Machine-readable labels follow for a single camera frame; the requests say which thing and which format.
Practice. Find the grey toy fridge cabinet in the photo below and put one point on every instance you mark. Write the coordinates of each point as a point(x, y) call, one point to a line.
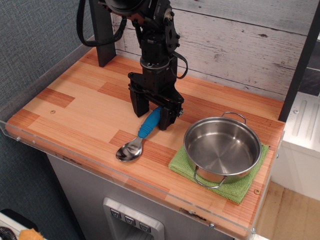
point(85, 191)

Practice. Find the dark right vertical post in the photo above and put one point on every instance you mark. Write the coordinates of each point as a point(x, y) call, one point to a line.
point(302, 64)

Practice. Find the stainless steel pan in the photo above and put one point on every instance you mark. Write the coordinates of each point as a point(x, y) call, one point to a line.
point(221, 150)

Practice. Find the clear acrylic edge guard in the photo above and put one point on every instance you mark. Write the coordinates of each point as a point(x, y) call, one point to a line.
point(82, 114)

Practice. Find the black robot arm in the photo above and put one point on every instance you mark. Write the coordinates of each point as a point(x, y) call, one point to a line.
point(153, 21)

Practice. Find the green folded cloth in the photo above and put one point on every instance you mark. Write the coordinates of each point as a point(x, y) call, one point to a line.
point(235, 191)

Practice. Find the silver dispenser button panel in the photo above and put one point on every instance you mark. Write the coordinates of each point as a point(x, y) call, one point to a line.
point(127, 223)

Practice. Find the white toy sink unit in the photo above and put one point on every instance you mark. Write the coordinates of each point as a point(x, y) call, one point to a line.
point(297, 164)

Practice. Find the white and black box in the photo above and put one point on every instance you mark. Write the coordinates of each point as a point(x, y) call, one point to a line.
point(15, 222)

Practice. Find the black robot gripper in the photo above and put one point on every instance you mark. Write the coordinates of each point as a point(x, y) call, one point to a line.
point(157, 86)

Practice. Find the blue handled metal spoon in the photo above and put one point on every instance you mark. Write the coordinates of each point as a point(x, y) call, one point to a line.
point(133, 149)

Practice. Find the orange object at corner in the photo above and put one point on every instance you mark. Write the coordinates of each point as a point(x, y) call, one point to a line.
point(30, 234)

